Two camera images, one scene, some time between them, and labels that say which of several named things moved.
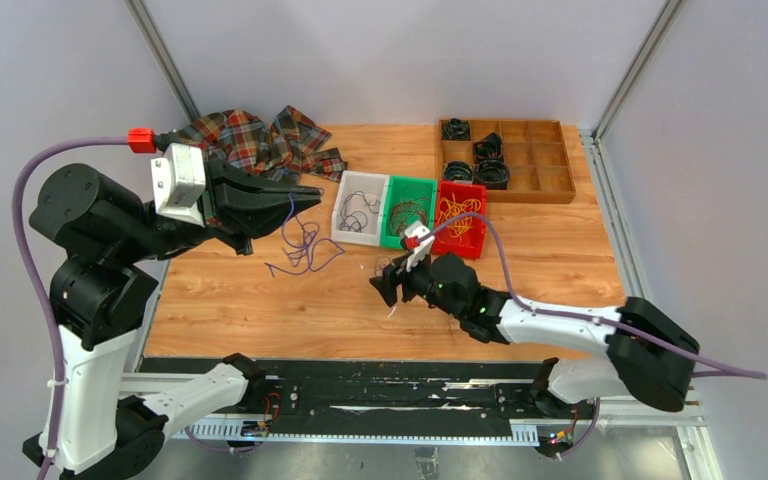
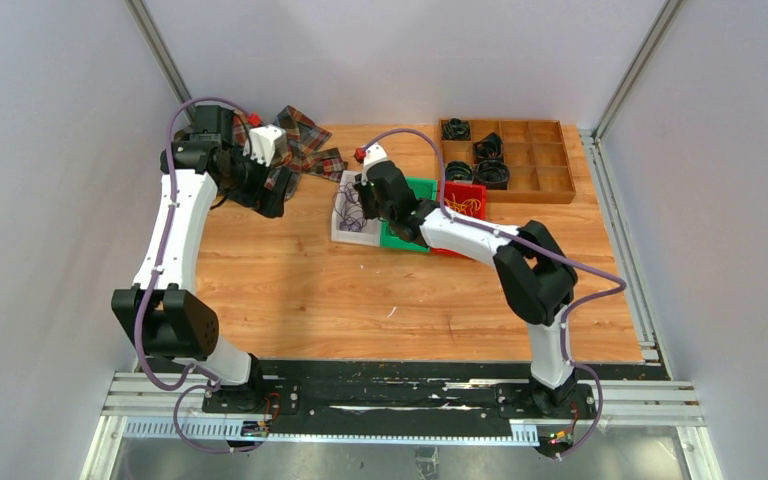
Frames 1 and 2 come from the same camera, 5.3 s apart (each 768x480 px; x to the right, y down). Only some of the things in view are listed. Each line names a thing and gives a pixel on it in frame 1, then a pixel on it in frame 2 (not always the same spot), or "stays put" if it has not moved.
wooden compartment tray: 535,154 stays put
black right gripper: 387,285 → 362,192
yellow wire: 452,209 stays put
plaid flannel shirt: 286,150 stays put
